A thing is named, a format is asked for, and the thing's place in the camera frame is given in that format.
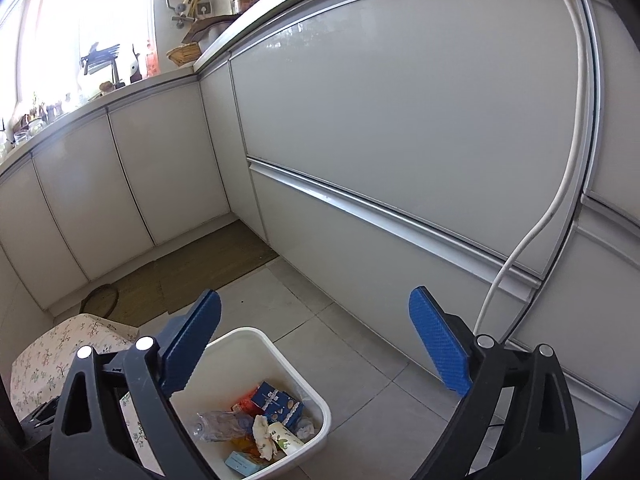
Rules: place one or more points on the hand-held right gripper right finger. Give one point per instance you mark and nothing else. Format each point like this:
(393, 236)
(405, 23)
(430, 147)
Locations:
(440, 345)

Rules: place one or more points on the light blue drink carton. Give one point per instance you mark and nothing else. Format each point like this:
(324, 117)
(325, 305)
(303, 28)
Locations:
(245, 462)

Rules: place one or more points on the dark round hoop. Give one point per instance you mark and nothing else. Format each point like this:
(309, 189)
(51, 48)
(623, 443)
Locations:
(86, 305)

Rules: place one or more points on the water heater pipes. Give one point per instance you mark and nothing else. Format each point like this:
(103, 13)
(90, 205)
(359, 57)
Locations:
(187, 5)

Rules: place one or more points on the blue white patterned box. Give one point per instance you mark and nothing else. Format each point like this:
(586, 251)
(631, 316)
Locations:
(275, 402)

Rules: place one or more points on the red drink carton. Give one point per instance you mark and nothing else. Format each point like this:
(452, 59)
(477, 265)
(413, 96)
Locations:
(245, 404)

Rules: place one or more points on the printed tissue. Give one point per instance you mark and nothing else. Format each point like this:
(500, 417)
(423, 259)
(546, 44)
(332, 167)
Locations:
(262, 435)

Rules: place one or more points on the white kitchen cabinet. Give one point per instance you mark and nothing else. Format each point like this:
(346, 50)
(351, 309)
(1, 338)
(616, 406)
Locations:
(75, 185)

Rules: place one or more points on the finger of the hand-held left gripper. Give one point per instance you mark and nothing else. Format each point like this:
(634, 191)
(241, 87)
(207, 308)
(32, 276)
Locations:
(42, 412)

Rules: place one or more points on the floral tablecloth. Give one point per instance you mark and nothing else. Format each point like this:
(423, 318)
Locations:
(65, 335)

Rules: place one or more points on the white countertop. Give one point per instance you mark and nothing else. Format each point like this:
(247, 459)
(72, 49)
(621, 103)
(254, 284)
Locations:
(150, 80)

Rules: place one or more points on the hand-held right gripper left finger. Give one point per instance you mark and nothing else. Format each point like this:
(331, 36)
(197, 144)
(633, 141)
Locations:
(192, 345)

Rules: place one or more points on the wicker basket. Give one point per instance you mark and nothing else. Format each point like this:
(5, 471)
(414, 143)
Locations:
(184, 55)

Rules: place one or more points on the small white tissue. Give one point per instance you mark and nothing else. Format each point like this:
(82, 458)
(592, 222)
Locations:
(305, 426)

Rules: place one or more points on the yellow snack packet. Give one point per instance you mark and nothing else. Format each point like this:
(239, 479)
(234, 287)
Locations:
(245, 445)

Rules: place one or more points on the window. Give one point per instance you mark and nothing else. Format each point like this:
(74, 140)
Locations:
(60, 20)

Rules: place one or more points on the black utensil rack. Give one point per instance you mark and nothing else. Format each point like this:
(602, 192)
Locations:
(102, 57)

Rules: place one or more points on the brown woven floor mat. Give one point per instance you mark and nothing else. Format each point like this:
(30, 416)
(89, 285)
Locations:
(140, 290)
(220, 260)

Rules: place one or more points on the white plastic trash bin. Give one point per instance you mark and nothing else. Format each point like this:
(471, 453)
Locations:
(240, 355)

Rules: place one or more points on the red bottle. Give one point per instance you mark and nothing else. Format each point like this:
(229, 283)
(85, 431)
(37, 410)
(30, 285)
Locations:
(150, 62)

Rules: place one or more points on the clear plastic bottle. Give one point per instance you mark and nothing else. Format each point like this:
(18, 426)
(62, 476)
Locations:
(220, 422)

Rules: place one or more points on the white drawer cabinet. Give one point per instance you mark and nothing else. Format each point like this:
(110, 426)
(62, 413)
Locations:
(400, 110)

